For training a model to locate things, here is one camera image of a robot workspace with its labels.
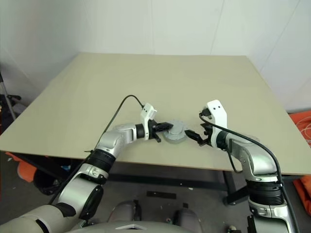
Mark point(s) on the black table frame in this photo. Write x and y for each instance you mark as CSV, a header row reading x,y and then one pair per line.
x,y
233,189

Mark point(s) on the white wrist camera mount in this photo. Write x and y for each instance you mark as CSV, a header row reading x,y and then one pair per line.
x,y
147,111
218,111

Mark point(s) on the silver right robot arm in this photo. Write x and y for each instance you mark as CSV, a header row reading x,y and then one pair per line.
x,y
257,157

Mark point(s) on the black bin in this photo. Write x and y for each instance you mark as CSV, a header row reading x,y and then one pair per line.
x,y
47,182

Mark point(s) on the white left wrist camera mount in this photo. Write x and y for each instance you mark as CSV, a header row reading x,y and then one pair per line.
x,y
147,111

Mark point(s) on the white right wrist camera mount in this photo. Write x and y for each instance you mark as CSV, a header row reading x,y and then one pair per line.
x,y
218,111

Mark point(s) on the grey motor housing with coils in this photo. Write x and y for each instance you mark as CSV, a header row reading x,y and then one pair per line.
x,y
175,139

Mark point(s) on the grey robot torso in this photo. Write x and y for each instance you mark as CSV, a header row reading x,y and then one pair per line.
x,y
136,228

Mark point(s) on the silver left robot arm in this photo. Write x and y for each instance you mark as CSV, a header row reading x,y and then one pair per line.
x,y
114,136

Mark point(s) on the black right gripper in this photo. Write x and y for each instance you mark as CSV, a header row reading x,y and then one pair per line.
x,y
206,136

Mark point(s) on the metal tripod stand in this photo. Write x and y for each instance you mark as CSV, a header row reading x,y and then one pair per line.
x,y
8,102

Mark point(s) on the orange fabric item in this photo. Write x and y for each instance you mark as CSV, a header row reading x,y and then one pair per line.
x,y
23,170
300,121
303,189

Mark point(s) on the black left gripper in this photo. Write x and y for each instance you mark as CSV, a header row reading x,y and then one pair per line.
x,y
153,129

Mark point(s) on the grey motor lid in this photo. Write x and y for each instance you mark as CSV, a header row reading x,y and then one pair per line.
x,y
177,127

